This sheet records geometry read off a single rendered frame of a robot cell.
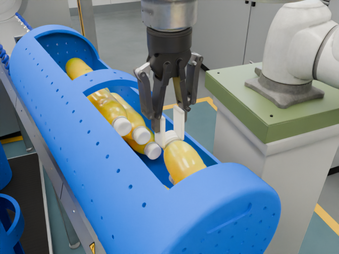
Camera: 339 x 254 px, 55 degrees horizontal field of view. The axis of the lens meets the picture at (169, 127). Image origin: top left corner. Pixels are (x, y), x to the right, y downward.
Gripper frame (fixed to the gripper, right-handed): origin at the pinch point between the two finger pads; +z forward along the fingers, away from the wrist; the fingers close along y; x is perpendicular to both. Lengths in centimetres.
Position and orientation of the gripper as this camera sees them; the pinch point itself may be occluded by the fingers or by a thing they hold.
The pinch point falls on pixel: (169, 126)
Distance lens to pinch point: 64.9
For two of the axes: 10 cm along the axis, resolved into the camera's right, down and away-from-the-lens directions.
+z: 0.0, 8.2, 5.7
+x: 5.4, 4.8, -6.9
